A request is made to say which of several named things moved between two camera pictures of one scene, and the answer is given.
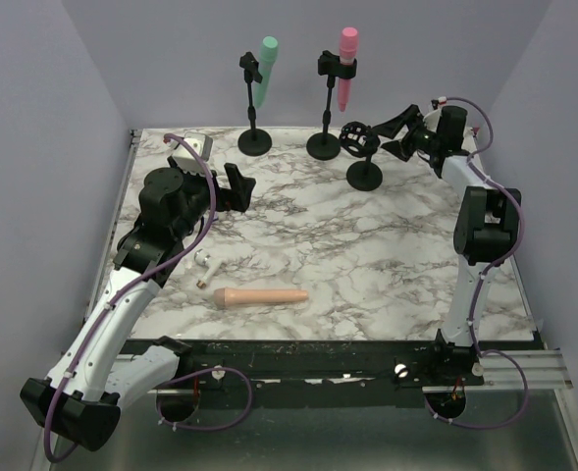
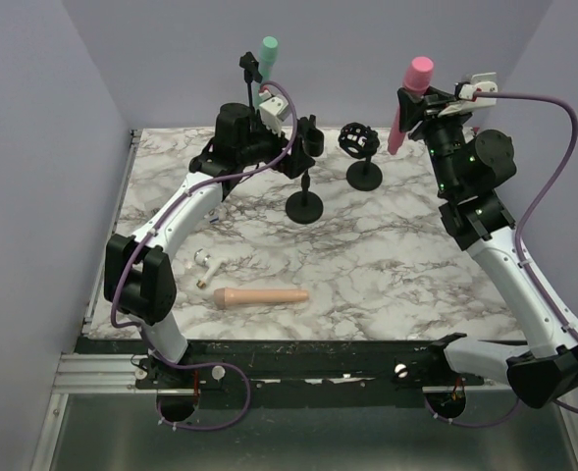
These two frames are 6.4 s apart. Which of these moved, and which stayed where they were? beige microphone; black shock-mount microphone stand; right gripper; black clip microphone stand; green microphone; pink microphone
Moved: right gripper; black clip microphone stand; pink microphone
Stayed: green microphone; black shock-mount microphone stand; beige microphone
